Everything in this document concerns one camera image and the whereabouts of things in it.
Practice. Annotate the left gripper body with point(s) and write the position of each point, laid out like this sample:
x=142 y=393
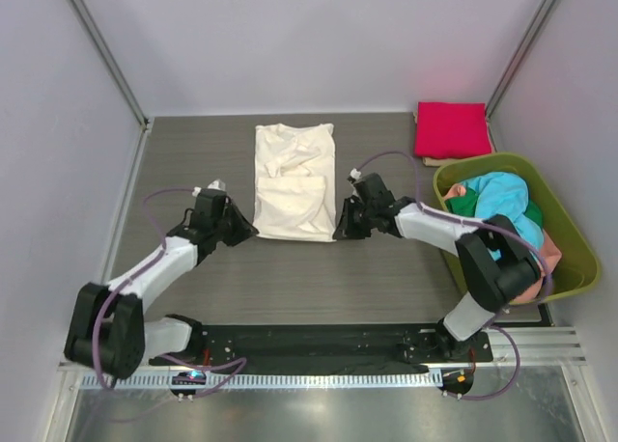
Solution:
x=231 y=228

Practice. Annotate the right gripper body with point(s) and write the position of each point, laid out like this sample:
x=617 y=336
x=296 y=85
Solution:
x=357 y=221

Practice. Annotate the cream white t shirt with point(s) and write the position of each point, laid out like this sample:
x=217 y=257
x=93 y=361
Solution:
x=295 y=195

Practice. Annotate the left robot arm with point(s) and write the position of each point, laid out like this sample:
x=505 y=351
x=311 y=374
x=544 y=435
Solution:
x=108 y=332

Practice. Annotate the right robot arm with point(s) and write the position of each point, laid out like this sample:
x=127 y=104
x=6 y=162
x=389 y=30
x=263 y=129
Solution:
x=498 y=266

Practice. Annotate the green t shirt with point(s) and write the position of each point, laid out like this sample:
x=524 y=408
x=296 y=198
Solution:
x=465 y=206

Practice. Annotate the folded red t shirt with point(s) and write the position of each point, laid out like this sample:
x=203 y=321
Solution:
x=451 y=130

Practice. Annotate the light blue t shirt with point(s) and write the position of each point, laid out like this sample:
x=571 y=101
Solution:
x=505 y=194

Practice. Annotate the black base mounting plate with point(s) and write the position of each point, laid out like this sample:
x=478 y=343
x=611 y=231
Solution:
x=272 y=344

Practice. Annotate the pink t shirt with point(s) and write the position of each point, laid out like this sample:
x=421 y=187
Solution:
x=549 y=251

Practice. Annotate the olive green plastic basket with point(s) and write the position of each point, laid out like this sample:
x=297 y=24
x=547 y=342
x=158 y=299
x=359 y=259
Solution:
x=579 y=269

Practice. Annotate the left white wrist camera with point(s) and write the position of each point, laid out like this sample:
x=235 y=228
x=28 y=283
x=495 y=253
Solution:
x=218 y=185

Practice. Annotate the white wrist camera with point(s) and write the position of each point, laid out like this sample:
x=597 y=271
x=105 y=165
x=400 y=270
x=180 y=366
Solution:
x=354 y=175
x=218 y=185

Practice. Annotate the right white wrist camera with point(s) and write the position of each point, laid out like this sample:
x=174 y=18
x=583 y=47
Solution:
x=354 y=175

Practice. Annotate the white slotted cable duct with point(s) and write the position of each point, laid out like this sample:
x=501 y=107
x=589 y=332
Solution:
x=189 y=380

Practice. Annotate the aluminium rail profile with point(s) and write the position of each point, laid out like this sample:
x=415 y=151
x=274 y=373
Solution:
x=537 y=345

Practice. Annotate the left aluminium frame post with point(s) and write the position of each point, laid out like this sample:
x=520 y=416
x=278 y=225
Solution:
x=99 y=42

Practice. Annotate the aluminium frame post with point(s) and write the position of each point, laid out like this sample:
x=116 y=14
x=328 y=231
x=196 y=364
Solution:
x=532 y=33
x=99 y=42

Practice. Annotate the right aluminium frame post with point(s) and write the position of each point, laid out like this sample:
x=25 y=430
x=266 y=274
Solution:
x=532 y=33

